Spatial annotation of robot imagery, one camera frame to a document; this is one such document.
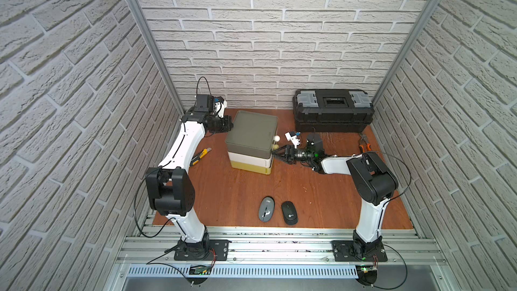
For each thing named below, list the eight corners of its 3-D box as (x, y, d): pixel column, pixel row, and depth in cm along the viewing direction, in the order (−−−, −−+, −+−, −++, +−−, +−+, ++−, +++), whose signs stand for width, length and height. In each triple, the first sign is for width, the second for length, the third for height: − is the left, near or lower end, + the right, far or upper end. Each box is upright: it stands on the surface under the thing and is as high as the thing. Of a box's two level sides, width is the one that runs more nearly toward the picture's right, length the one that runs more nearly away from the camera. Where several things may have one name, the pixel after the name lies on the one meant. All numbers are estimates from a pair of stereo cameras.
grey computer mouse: (258, 221, 82) (258, 220, 80) (259, 198, 89) (259, 196, 86) (275, 221, 82) (275, 220, 80) (274, 198, 89) (274, 196, 86)
